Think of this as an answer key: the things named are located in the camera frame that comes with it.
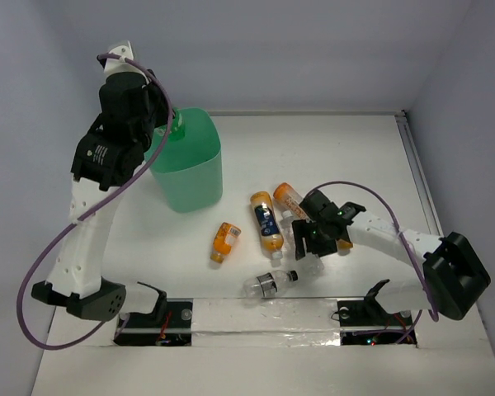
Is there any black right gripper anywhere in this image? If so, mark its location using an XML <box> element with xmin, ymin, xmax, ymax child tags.
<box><xmin>291</xmin><ymin>217</ymin><xmax>337</xmax><ymax>259</ymax></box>

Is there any large clear plastic bottle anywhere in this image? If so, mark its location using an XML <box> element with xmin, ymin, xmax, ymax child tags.
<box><xmin>280</xmin><ymin>210</ymin><xmax>324</xmax><ymax>277</ymax></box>

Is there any green soda bottle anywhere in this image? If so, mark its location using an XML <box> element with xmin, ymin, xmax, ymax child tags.
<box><xmin>154</xmin><ymin>108</ymin><xmax>186</xmax><ymax>141</ymax></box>

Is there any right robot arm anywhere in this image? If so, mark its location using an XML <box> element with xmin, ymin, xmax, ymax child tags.
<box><xmin>292</xmin><ymin>191</ymin><xmax>491</xmax><ymax>323</ymax></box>

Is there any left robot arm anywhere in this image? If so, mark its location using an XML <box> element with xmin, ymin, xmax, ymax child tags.
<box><xmin>31</xmin><ymin>69</ymin><xmax>171</xmax><ymax>322</ymax></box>

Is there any green plastic bin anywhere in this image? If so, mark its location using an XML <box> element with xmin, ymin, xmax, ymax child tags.
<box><xmin>149</xmin><ymin>107</ymin><xmax>223</xmax><ymax>213</ymax></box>

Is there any small orange bottle right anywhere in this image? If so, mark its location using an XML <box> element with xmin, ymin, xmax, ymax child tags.
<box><xmin>336</xmin><ymin>239</ymin><xmax>353</xmax><ymax>250</ymax></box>

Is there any small orange bottle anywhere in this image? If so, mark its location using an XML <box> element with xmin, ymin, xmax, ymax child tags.
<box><xmin>210</xmin><ymin>222</ymin><xmax>242</xmax><ymax>264</ymax></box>
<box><xmin>336</xmin><ymin>239</ymin><xmax>353</xmax><ymax>250</ymax></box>

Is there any blue label orange bottle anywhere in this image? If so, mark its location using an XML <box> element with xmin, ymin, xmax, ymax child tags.
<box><xmin>250</xmin><ymin>191</ymin><xmax>284</xmax><ymax>261</ymax></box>

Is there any orange label clear bottle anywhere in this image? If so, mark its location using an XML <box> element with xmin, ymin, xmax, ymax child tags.
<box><xmin>273</xmin><ymin>182</ymin><xmax>309</xmax><ymax>220</ymax></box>

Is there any small clear black-cap bottle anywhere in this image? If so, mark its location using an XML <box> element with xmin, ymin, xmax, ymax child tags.
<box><xmin>243</xmin><ymin>270</ymin><xmax>299</xmax><ymax>299</ymax></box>

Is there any small orange bottle left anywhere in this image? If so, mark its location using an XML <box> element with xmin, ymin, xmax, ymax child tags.
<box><xmin>210</xmin><ymin>222</ymin><xmax>242</xmax><ymax>264</ymax></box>

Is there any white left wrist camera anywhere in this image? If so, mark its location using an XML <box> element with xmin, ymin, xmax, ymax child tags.
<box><xmin>97</xmin><ymin>40</ymin><xmax>141</xmax><ymax>78</ymax></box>

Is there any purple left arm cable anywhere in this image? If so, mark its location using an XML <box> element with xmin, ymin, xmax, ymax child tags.
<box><xmin>16</xmin><ymin>53</ymin><xmax>174</xmax><ymax>351</ymax></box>

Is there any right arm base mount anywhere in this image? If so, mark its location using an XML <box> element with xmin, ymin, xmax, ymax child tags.
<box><xmin>330</xmin><ymin>299</ymin><xmax>417</xmax><ymax>347</ymax></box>

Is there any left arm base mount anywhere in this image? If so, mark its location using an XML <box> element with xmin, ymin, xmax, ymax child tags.
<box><xmin>114</xmin><ymin>299</ymin><xmax>193</xmax><ymax>347</ymax></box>

